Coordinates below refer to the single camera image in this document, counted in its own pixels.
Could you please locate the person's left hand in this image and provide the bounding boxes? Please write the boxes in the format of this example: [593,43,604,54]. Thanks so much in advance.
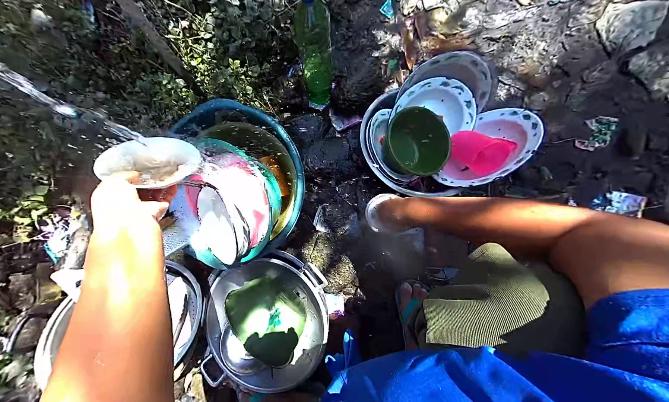
[91,171,178,229]

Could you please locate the person's right hand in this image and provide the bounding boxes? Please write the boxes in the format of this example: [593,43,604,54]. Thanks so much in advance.
[377,198,425,233]

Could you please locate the small white cup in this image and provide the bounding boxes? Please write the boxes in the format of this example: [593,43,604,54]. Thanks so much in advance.
[365,194,400,233]

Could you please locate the person's right forearm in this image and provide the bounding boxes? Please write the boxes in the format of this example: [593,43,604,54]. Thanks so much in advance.
[421,197,600,263]

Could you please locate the person's left forearm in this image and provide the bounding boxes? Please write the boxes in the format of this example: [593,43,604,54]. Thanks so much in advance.
[41,220,174,402]

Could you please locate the stack of white pink plates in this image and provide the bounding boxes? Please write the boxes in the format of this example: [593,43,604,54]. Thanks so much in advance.
[181,153,274,266]

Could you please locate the white oval dish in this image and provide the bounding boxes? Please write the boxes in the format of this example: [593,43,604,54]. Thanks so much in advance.
[167,274,193,350]

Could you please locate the crumpled white purple wrapper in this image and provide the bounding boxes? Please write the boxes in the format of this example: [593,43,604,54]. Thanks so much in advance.
[39,209,81,264]

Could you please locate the teal plastic basin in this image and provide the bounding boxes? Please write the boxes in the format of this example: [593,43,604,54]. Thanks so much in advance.
[185,138,283,270]

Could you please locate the light green bowl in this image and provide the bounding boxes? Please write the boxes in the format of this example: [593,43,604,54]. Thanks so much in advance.
[224,277,308,369]

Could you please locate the large blue basin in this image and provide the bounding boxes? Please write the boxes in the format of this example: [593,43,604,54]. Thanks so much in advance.
[168,99,305,259]

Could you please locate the green leafy plants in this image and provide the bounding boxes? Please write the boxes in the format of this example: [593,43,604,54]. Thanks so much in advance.
[0,0,302,246]

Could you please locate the wide silver pot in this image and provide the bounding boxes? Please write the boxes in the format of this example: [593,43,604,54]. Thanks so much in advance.
[34,259,204,392]

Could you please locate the pale pink wrapper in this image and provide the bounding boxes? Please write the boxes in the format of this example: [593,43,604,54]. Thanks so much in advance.
[326,293,346,320]

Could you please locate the green plastic bottle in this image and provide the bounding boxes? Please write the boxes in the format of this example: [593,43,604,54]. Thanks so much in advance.
[294,0,333,110]

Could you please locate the white enamel basin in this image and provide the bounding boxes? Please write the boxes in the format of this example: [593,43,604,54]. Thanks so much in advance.
[359,89,463,198]

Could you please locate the small white patterned bowl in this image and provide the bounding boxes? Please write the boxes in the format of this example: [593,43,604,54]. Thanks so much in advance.
[368,109,413,182]

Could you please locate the dark green cup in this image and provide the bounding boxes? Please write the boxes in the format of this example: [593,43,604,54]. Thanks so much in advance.
[387,106,452,177]

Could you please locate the white plate with patterned rim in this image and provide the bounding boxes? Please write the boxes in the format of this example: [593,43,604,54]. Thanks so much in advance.
[393,77,478,135]

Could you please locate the large plate with patterned rim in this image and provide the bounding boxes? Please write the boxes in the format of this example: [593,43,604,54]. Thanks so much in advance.
[397,51,495,114]

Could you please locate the pink plastic cup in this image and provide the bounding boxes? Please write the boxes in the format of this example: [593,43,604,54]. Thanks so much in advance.
[448,131,519,178]

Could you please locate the person's body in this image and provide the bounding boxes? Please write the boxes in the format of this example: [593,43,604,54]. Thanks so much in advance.
[321,216,669,402]

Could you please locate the person's legs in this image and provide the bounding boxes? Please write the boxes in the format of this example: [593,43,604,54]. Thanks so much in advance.
[237,242,588,402]

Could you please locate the pink plate with patterned rim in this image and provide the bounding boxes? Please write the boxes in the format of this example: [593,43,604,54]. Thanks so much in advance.
[433,108,545,188]

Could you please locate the green white wrapper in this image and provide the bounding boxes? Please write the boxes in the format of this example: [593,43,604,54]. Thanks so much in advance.
[575,116,619,151]

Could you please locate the blue white wrapper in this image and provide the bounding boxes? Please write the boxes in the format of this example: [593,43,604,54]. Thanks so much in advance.
[585,191,648,218]

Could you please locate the large pale flat stone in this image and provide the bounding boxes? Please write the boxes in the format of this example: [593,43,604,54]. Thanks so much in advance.
[595,0,669,54]

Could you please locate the large grey stone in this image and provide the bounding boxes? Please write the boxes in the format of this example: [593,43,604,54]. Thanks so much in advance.
[628,37,669,109]

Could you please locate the silver pot with handles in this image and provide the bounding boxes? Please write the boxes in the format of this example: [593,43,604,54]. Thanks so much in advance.
[200,250,330,394]

